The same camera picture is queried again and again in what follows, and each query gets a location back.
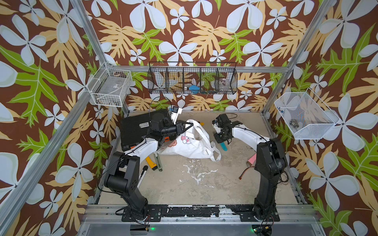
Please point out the black white pen knife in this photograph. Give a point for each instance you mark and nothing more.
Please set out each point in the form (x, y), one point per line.
(142, 175)

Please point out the blue object in basket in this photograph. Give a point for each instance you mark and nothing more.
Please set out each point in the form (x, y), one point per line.
(194, 89)

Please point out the pink art knife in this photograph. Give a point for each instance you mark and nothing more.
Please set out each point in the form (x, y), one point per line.
(251, 161)

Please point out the white wire basket left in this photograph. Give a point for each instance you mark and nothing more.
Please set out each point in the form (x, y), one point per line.
(110, 85)

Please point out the teal art knife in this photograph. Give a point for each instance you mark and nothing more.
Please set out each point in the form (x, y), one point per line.
(224, 147)

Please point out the white mesh basket right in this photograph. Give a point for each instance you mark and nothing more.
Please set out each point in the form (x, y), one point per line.
(306, 114)

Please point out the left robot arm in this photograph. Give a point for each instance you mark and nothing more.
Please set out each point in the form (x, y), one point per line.
(122, 176)

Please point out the yellow black cutter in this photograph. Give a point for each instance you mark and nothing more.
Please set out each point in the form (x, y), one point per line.
(151, 164)

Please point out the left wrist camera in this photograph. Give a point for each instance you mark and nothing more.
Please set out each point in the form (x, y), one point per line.
(175, 112)

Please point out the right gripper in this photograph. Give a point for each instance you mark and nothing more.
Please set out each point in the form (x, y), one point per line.
(216, 138)

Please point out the black plastic tool case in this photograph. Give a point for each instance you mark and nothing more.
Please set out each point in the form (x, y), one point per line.
(134, 128)

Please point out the white cartoon print pouch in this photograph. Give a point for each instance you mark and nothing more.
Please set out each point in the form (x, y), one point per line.
(198, 147)

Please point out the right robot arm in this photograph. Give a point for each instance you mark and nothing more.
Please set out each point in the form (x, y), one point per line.
(270, 160)

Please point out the black wire basket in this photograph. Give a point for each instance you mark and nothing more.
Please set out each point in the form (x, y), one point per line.
(177, 77)

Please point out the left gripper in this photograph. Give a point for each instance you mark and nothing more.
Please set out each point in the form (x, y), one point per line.
(178, 129)

